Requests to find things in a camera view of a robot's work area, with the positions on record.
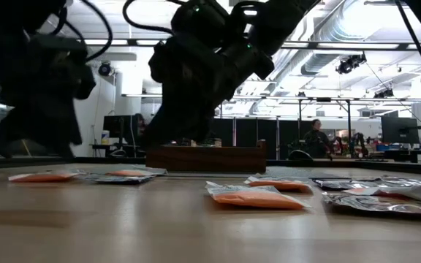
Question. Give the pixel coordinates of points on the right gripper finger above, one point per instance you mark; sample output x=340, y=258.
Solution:
x=163, y=128
x=196, y=126

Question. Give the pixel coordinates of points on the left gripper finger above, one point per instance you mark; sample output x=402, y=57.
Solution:
x=11, y=131
x=62, y=133

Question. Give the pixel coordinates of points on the black green tea packet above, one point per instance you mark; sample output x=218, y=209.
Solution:
x=123, y=179

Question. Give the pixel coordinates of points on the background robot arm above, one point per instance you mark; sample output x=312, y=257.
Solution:
x=358, y=142

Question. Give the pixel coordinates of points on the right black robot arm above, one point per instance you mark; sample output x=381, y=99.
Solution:
x=287, y=18

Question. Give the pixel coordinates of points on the person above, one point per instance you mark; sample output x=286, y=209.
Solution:
x=316, y=140
x=139, y=122

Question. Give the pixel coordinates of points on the brown wooden box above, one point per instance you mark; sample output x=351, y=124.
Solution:
x=207, y=159

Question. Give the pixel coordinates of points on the dark background desk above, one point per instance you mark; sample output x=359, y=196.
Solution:
x=101, y=145

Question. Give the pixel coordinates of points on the white plastic tub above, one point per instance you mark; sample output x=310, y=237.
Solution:
x=105, y=138

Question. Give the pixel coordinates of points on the black computer monitor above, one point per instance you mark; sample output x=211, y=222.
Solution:
x=117, y=126
x=400, y=129

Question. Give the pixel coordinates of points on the black office chair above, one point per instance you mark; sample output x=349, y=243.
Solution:
x=300, y=155

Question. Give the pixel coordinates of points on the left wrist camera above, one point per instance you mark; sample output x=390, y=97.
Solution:
x=57, y=47

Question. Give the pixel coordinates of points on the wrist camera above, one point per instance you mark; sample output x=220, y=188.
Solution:
x=166, y=62
x=57, y=47

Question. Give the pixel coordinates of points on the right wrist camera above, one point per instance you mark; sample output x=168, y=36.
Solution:
x=166, y=62

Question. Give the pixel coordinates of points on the black ceiling camera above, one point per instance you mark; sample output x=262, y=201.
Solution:
x=347, y=65
x=384, y=93
x=105, y=69

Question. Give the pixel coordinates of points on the black background rig frame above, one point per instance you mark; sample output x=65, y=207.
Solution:
x=349, y=124

